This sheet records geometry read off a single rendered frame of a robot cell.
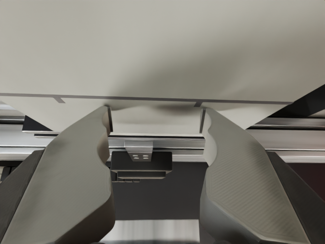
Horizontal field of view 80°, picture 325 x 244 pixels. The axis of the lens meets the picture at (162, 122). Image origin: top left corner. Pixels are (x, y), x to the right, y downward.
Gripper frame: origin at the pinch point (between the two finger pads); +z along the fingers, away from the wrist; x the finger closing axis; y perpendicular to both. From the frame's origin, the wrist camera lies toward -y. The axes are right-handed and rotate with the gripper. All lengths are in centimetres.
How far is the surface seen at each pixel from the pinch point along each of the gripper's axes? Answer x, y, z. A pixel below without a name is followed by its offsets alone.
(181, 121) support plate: 2.0, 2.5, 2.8
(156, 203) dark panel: 1, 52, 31
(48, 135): -11.4, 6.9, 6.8
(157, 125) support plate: 0.2, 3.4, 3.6
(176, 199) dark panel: 8, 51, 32
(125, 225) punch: -2.7, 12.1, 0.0
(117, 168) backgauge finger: -6.8, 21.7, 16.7
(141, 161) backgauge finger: -2.3, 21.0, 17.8
